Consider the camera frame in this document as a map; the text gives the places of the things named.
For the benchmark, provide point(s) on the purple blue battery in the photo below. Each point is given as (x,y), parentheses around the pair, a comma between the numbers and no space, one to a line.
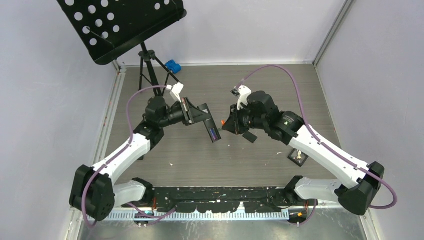
(213,134)

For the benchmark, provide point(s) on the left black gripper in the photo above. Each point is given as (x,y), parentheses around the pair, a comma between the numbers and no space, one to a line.
(190,113)

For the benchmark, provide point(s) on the blue plastic object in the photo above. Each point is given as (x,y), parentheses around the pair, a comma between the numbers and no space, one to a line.
(173,67)

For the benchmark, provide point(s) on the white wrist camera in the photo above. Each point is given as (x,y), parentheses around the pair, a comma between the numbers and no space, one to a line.
(175,90)
(242,93)

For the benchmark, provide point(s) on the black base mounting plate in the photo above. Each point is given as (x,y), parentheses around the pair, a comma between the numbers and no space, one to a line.
(220,200)

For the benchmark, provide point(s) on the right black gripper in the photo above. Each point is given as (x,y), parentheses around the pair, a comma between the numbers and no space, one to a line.
(233,124)

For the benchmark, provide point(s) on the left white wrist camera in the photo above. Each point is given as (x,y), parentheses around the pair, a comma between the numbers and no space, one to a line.
(175,90)

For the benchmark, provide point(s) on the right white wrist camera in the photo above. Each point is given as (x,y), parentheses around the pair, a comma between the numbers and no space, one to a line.
(242,93)

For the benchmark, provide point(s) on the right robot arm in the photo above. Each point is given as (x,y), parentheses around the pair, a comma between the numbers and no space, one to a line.
(357,182)

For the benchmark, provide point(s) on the black perforated music stand desk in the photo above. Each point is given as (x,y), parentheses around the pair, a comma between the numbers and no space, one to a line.
(111,28)

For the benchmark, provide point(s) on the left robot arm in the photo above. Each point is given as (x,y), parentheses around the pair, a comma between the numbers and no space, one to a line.
(94,189)

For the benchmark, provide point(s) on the small black square frame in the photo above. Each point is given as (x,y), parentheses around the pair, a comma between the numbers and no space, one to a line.
(298,157)

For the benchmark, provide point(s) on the black tripod stand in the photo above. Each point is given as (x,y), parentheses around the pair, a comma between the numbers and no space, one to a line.
(147,72)

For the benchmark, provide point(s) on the black battery cover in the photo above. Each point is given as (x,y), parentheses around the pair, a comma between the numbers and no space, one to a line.
(250,137)

